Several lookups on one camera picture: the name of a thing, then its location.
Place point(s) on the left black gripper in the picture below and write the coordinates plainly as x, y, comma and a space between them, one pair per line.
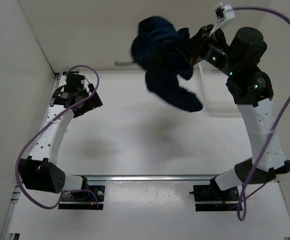
93, 102

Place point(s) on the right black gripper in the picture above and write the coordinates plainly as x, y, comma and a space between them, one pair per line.
196, 44

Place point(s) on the navy blue shorts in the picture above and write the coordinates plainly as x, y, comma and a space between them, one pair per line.
154, 51

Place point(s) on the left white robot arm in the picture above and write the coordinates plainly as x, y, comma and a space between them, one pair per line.
39, 170

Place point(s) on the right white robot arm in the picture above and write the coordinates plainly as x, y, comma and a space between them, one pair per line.
252, 92

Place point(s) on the white plastic basket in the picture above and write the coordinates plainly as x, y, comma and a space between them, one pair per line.
217, 99

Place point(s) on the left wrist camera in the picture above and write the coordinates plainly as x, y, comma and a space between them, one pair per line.
74, 83

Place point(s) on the aluminium front rail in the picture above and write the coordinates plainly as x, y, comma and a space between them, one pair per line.
126, 178

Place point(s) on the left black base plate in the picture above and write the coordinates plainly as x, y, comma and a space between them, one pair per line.
84, 200

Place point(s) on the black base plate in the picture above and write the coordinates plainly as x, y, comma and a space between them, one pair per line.
206, 199
84, 200

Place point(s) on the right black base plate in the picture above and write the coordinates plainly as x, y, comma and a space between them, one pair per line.
206, 199

